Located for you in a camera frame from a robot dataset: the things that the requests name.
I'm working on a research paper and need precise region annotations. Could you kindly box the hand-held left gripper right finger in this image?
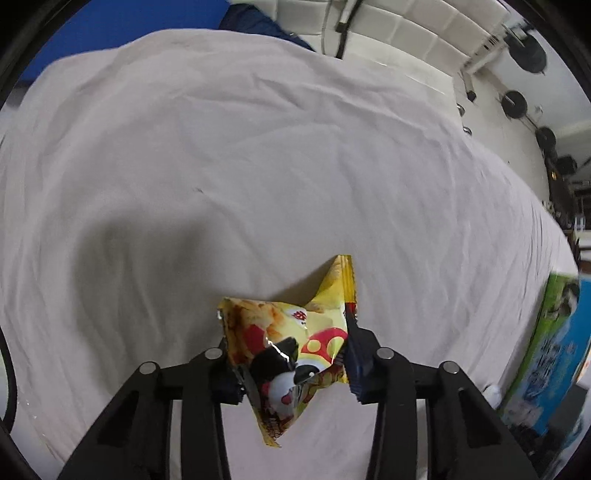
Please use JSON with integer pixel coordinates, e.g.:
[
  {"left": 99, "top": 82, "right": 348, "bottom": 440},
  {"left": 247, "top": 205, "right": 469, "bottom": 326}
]
[{"left": 345, "top": 313, "right": 539, "bottom": 480}]

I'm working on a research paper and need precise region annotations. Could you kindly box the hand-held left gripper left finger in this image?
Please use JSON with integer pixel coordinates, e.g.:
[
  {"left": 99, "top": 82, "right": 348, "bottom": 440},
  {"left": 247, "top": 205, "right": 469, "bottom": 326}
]
[{"left": 58, "top": 339, "right": 245, "bottom": 480}]

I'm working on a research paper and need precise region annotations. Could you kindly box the yellow snack packet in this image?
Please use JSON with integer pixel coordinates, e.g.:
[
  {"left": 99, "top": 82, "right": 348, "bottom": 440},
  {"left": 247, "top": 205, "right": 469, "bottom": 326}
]
[{"left": 217, "top": 255, "right": 360, "bottom": 448}]

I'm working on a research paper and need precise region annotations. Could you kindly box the printed cardboard box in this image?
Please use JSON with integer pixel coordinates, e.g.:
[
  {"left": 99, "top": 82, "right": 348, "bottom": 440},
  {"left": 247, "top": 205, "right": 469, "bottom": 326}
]
[{"left": 496, "top": 272, "right": 591, "bottom": 462}]

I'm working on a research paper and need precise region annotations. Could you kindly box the grey bed sheet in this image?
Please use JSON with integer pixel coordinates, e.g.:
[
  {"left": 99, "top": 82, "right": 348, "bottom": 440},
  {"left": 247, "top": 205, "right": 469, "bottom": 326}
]
[{"left": 0, "top": 28, "right": 580, "bottom": 480}]

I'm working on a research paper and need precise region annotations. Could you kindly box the short barbell with black plates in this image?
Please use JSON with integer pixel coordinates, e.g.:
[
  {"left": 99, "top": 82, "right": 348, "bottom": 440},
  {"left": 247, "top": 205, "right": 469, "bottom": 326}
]
[{"left": 501, "top": 90, "right": 559, "bottom": 160}]

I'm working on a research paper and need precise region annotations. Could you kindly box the dark blue cloth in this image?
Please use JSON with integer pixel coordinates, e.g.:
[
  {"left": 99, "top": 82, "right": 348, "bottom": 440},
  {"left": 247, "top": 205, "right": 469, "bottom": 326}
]
[{"left": 219, "top": 0, "right": 317, "bottom": 51}]

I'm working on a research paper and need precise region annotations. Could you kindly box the blue foam mat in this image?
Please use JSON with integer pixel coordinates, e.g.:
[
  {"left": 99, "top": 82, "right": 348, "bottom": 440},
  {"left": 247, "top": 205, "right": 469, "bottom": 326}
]
[{"left": 18, "top": 0, "right": 232, "bottom": 86}]

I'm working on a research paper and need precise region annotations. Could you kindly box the black cable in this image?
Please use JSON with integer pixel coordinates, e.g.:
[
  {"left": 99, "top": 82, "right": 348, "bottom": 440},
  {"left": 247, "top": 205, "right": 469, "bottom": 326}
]
[{"left": 0, "top": 325, "right": 18, "bottom": 432}]

